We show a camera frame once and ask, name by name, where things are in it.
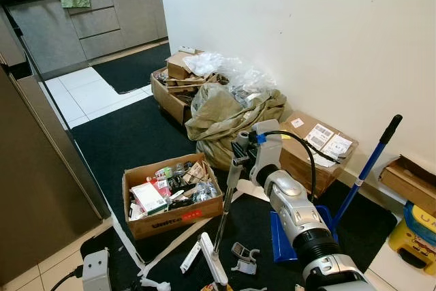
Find steel fridge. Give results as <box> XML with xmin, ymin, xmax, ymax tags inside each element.
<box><xmin>0</xmin><ymin>5</ymin><xmax>110</xmax><ymax>285</ymax></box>

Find small black floor mat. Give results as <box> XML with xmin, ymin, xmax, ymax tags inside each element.
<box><xmin>92</xmin><ymin>42</ymin><xmax>171</xmax><ymax>94</ymax></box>

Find open cardboard box of clutter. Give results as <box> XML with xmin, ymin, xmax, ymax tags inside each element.
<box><xmin>121</xmin><ymin>153</ymin><xmax>225</xmax><ymax>241</ymax></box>

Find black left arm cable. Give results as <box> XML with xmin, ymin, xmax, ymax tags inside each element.
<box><xmin>51</xmin><ymin>264</ymin><xmax>86</xmax><ymax>291</ymax></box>

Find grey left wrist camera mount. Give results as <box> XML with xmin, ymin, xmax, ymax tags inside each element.
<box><xmin>82</xmin><ymin>249</ymin><xmax>112</xmax><ymax>291</ymax></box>

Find sealed cardboard box with labels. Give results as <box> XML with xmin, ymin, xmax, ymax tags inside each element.
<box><xmin>278</xmin><ymin>110</ymin><xmax>360</xmax><ymax>200</ymax></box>

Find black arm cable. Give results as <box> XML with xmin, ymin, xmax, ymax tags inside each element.
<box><xmin>258</xmin><ymin>129</ymin><xmax>318</xmax><ymax>203</ymax></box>
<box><xmin>51</xmin><ymin>264</ymin><xmax>86</xmax><ymax>291</ymax></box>

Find large open cardboard box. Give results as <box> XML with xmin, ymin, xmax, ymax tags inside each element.
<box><xmin>150</xmin><ymin>66</ymin><xmax>232</xmax><ymax>127</ymax></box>

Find small closed cardboard box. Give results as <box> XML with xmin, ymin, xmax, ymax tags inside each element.
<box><xmin>166</xmin><ymin>51</ymin><xmax>205</xmax><ymax>80</ymax></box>

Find white box with green edge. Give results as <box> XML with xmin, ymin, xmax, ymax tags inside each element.
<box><xmin>131</xmin><ymin>182</ymin><xmax>169</xmax><ymax>215</ymax></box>

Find olive woven sack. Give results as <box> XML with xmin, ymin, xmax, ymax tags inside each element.
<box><xmin>185</xmin><ymin>85</ymin><xmax>292</xmax><ymax>171</ymax></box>

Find grey plastic bracket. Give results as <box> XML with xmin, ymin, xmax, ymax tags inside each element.
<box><xmin>230</xmin><ymin>242</ymin><xmax>261</xmax><ymax>276</ymax></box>

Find small open cardboard box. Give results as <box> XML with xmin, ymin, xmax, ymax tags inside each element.
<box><xmin>378</xmin><ymin>155</ymin><xmax>436</xmax><ymax>217</ymax></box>

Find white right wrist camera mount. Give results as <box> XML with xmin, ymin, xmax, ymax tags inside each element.
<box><xmin>253</xmin><ymin>119</ymin><xmax>283</xmax><ymax>169</ymax></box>

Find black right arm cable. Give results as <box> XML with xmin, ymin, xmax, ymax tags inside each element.
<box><xmin>258</xmin><ymin>129</ymin><xmax>318</xmax><ymax>203</ymax></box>

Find red printed package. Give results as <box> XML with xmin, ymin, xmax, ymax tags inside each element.
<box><xmin>153</xmin><ymin>177</ymin><xmax>172</xmax><ymax>198</ymax></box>

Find blue long-handled dustpan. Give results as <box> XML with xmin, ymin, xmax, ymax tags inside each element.
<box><xmin>269</xmin><ymin>114</ymin><xmax>404</xmax><ymax>264</ymax></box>

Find long white package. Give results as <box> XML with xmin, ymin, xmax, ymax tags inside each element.
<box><xmin>179</xmin><ymin>240</ymin><xmax>203</xmax><ymax>273</ymax></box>

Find grey kitchen cabinets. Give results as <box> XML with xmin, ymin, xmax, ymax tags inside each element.
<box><xmin>7</xmin><ymin>0</ymin><xmax>168</xmax><ymax>77</ymax></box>

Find long white strip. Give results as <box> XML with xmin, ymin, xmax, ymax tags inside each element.
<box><xmin>109</xmin><ymin>219</ymin><xmax>151</xmax><ymax>281</ymax></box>

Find crumpled white tissue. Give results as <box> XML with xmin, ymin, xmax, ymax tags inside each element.
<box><xmin>140</xmin><ymin>276</ymin><xmax>172</xmax><ymax>291</ymax></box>

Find clear plastic bag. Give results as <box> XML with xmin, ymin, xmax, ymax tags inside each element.
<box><xmin>183</xmin><ymin>51</ymin><xmax>279</xmax><ymax>108</ymax></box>

